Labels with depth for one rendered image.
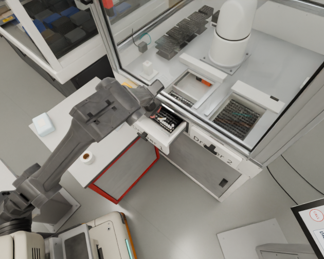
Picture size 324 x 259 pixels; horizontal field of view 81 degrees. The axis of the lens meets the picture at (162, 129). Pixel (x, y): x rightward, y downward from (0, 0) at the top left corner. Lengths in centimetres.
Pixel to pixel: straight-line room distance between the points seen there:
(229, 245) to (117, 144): 117
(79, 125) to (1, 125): 256
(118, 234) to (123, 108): 126
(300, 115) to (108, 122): 52
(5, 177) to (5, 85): 211
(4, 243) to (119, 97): 40
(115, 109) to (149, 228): 150
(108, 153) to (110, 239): 65
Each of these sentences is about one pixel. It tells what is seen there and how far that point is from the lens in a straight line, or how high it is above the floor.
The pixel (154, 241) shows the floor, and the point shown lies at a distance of 180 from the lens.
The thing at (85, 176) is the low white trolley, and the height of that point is 76.
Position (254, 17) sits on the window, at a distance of 57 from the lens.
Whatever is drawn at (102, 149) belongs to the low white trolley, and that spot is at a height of 76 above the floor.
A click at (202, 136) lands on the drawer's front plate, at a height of 92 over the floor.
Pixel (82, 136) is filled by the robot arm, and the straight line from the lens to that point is 39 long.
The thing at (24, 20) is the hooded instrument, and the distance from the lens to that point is 137.
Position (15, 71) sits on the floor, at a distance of 352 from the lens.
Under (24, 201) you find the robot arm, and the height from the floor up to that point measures 125.
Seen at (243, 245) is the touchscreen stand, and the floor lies 4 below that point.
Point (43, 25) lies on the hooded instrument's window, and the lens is 143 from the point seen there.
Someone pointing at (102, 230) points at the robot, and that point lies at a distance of 159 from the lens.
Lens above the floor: 179
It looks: 59 degrees down
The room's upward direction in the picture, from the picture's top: 7 degrees counter-clockwise
